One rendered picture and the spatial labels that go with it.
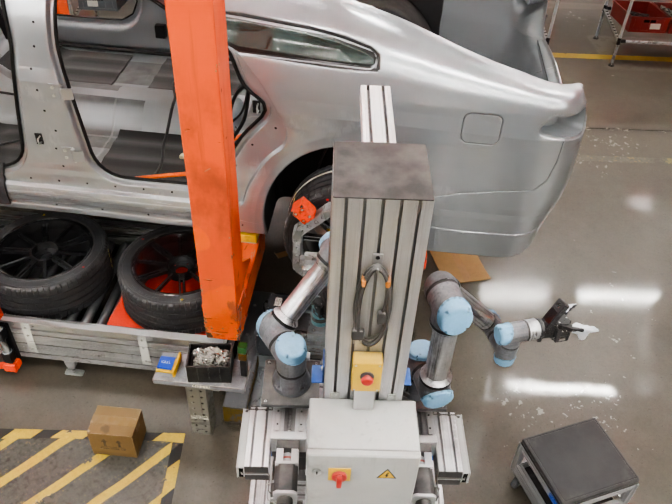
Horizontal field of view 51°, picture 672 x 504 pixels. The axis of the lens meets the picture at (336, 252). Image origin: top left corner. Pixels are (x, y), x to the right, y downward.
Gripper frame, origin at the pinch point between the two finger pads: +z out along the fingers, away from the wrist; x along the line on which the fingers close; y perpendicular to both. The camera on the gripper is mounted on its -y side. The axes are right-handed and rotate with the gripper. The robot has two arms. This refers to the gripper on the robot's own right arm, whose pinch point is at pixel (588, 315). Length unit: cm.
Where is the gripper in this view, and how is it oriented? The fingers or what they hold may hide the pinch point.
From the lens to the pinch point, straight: 269.9
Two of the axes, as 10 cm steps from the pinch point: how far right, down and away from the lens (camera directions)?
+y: -0.1, 8.3, 5.6
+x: 2.5, 5.5, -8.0
